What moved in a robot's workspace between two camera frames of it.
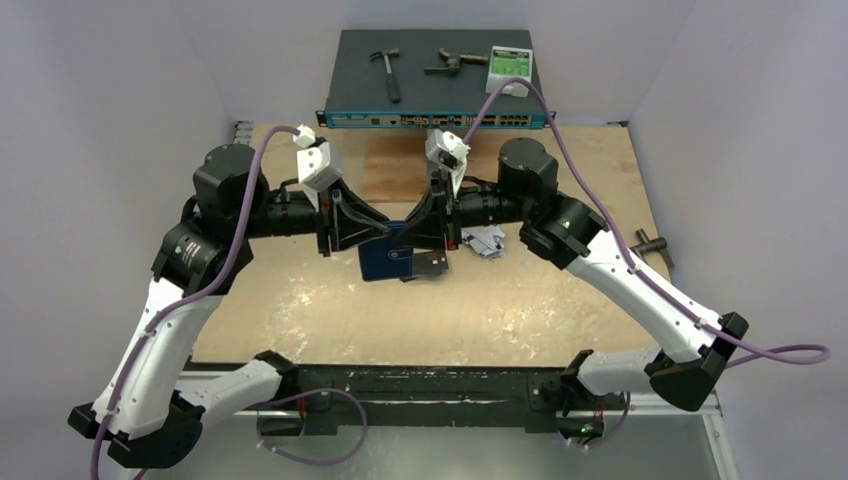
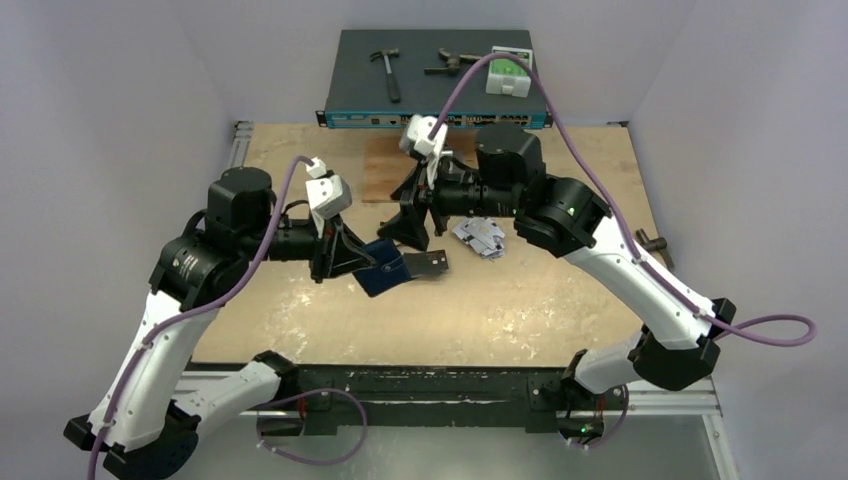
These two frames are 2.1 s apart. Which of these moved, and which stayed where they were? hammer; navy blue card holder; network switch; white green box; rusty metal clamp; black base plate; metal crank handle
Moved: navy blue card holder
Stayed: white green box; hammer; rusty metal clamp; metal crank handle; network switch; black base plate
